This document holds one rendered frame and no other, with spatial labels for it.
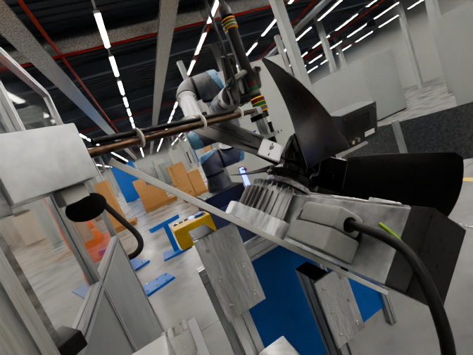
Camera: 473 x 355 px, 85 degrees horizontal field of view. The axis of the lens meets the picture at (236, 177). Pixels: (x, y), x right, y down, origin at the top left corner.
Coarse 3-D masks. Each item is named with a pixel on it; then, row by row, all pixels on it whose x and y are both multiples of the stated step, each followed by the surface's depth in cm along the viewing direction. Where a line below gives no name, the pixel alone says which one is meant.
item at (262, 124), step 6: (258, 108) 76; (252, 114) 76; (258, 114) 76; (264, 114) 77; (252, 120) 77; (258, 120) 78; (264, 120) 77; (258, 126) 78; (264, 126) 77; (264, 132) 78; (270, 132) 78; (276, 132) 78; (264, 138) 79
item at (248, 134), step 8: (208, 128) 71; (216, 128) 73; (224, 128) 74; (232, 128) 76; (240, 128) 78; (208, 136) 68; (216, 136) 69; (224, 136) 71; (232, 136) 72; (240, 136) 73; (248, 136) 74; (256, 136) 76; (232, 144) 69; (240, 144) 70; (248, 144) 71; (256, 144) 72; (248, 152) 69; (256, 152) 70
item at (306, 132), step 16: (272, 64) 45; (288, 80) 45; (288, 96) 50; (304, 96) 43; (304, 112) 47; (320, 112) 41; (304, 128) 52; (320, 128) 44; (336, 128) 39; (304, 144) 58; (320, 144) 47; (336, 144) 42; (320, 160) 51
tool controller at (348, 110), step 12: (348, 108) 136; (360, 108) 132; (372, 108) 136; (336, 120) 131; (348, 120) 130; (360, 120) 134; (372, 120) 138; (348, 132) 132; (360, 132) 136; (372, 132) 140
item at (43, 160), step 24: (0, 144) 25; (24, 144) 27; (48, 144) 29; (72, 144) 31; (0, 168) 25; (24, 168) 26; (48, 168) 28; (72, 168) 30; (0, 192) 25; (24, 192) 26; (48, 192) 28; (0, 216) 25
